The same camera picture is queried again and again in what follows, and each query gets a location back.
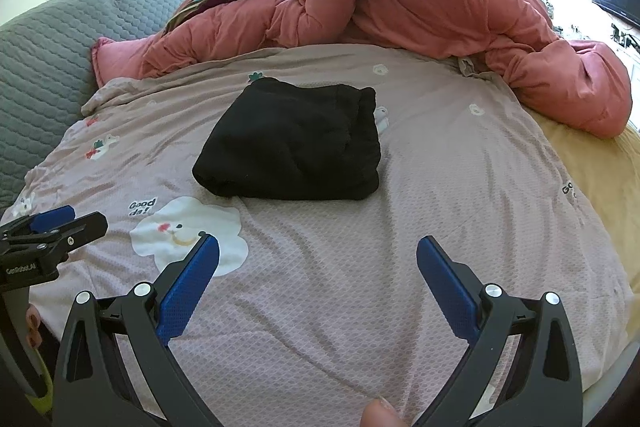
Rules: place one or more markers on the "pink printed bed sheet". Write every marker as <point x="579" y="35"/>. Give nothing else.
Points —
<point x="350" y="267"/>

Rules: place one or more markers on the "yellow bed sheet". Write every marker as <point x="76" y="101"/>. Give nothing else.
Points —
<point x="600" y="187"/>

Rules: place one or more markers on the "black sweater with orange cuffs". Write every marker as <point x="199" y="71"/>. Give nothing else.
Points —
<point x="290" y="142"/>

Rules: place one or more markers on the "pink quilt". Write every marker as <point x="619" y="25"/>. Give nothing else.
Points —
<point x="425" y="2"/>

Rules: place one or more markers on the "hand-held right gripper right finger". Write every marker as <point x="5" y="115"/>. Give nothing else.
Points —
<point x="445" y="279"/>

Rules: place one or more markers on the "person's green clothing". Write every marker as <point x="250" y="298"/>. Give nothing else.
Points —
<point x="44" y="389"/>

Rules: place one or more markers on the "person's right hand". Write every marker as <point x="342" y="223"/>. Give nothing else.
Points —
<point x="382" y="414"/>

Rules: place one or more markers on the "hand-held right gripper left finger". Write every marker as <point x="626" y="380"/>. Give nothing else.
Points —
<point x="192" y="279"/>

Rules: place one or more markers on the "person's left hand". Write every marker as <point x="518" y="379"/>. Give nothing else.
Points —
<point x="34" y="327"/>

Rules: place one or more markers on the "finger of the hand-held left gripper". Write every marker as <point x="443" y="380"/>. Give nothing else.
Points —
<point x="82" y="232"/>
<point x="50" y="218"/>

